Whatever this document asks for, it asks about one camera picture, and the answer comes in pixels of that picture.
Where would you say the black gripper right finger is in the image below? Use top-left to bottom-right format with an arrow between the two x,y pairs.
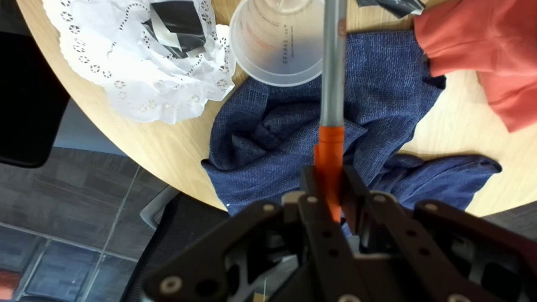
340,167 -> 537,302

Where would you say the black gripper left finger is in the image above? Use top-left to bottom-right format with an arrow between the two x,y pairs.
141,168 -> 364,302

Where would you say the orange and grey marker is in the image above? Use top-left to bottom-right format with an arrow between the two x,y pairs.
313,0 -> 347,222

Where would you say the clear plastic cup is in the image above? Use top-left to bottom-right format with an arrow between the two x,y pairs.
229,0 -> 323,88

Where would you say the dark blue cloth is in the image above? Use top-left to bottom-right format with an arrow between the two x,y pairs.
201,31 -> 501,214

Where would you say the orange cloth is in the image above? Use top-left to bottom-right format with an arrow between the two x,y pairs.
412,0 -> 537,133

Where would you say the black crumpled wrapper on doily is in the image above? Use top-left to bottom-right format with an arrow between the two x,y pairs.
144,0 -> 206,59

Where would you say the white lace doily cloth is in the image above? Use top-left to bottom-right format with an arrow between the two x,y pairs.
43,0 -> 235,125

